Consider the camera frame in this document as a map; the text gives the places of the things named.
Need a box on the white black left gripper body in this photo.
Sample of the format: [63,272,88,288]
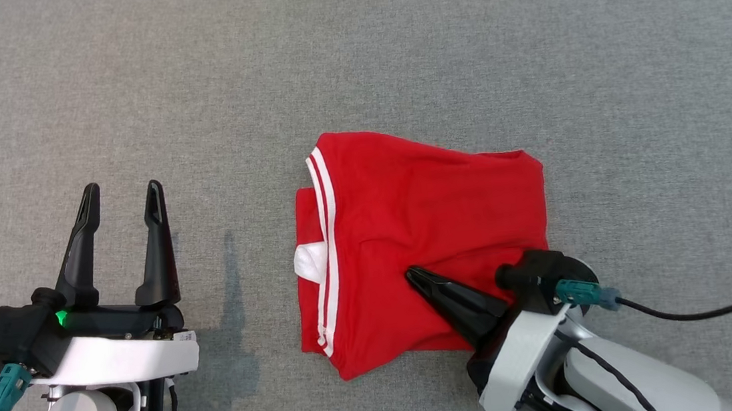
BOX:
[25,295,203,395]

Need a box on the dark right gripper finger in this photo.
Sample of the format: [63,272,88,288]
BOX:
[407,257,513,331]
[405,262,503,358]

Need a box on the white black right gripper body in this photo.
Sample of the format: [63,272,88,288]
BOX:
[459,301,586,411]

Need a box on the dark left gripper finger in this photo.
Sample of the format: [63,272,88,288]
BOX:
[45,182,112,312]
[124,178,182,310]

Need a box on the red white striped jersey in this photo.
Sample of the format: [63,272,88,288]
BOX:
[280,112,564,386]

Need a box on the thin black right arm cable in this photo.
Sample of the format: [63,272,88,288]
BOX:
[568,331,663,411]

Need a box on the right camera cable teal plug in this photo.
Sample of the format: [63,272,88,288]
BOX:
[554,262,732,335]

